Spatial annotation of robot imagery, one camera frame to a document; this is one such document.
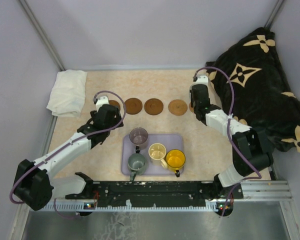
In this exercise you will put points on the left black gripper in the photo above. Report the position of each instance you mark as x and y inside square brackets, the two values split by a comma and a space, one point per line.
[117, 118]

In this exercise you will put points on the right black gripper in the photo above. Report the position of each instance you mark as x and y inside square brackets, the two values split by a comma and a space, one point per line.
[190, 91]

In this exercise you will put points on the woven rattan coaster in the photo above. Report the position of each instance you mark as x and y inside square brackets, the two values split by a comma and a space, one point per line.
[177, 107]
[191, 107]

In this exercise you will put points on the dark wooden coaster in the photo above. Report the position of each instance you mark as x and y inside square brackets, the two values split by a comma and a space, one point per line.
[133, 106]
[153, 106]
[115, 104]

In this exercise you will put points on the purple glass cup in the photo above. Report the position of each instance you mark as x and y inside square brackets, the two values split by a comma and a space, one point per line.
[139, 138]

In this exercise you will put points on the yellow mug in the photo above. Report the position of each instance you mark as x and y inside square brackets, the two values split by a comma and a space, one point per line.
[175, 160]

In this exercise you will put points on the cream mug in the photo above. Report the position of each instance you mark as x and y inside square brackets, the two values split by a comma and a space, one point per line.
[157, 153]

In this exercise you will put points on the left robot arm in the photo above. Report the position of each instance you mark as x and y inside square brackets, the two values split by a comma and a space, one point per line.
[35, 184]

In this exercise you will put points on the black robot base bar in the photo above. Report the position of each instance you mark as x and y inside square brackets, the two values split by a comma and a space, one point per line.
[151, 193]

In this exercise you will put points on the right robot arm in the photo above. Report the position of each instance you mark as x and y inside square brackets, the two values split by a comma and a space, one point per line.
[251, 150]

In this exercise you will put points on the white folded cloth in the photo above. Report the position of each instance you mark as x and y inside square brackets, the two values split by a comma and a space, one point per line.
[68, 94]

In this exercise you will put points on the lavender plastic tray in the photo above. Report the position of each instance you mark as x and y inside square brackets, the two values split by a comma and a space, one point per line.
[170, 141]

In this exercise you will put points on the grey green mug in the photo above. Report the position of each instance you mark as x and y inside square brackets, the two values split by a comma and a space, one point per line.
[137, 165]

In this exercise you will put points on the black floral blanket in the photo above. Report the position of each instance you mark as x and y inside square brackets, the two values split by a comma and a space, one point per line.
[259, 87]

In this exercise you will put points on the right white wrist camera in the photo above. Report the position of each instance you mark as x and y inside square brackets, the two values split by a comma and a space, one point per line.
[202, 80]

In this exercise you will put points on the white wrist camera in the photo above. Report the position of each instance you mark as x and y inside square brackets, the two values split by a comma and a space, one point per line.
[100, 101]
[202, 80]

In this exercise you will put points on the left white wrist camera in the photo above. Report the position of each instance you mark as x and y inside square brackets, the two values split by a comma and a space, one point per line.
[100, 101]

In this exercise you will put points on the aluminium frame rail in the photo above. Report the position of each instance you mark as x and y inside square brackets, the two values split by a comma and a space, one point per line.
[247, 191]

